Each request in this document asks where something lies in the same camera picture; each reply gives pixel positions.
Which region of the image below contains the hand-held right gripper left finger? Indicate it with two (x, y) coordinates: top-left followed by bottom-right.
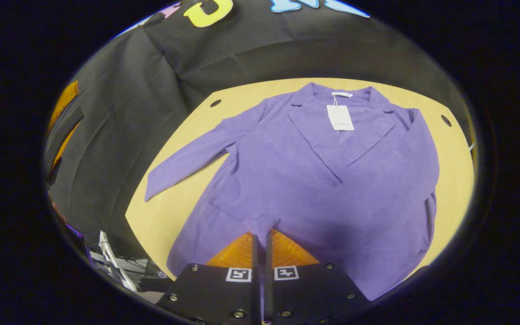
(156, 232), (260, 325)

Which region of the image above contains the white paper hang tag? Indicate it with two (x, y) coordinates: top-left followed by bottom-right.
(326, 105), (355, 132)

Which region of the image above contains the white thin frame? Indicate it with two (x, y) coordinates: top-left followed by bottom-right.
(98, 230), (138, 292)

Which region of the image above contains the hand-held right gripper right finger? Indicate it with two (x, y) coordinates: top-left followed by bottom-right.
(264, 228), (371, 325)

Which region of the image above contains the purple jacket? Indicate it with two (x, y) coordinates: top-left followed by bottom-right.
(145, 82), (440, 302)

